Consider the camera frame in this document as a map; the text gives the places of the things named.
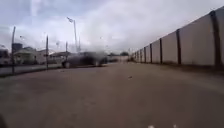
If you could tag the dark car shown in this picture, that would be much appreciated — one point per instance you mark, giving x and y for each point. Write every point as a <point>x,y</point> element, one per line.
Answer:
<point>85,59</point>

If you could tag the brown dirt road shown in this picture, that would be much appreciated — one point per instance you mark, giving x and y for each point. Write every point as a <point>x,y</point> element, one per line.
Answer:
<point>116,100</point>

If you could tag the street lamp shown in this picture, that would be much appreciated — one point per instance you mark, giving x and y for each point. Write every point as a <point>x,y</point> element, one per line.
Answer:
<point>75,36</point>

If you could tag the dark pole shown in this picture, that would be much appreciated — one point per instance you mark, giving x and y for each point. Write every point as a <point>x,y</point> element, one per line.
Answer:
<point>66,50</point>
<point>47,50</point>
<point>13,50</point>

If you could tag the grey paved road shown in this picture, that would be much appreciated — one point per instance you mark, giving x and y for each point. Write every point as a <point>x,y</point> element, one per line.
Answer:
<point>26,69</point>

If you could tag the row of low buildings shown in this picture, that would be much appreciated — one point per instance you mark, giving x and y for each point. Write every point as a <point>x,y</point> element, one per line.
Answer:
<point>25,55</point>

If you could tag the white panel wall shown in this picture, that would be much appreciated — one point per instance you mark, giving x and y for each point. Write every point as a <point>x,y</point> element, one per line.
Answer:
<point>196,43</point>

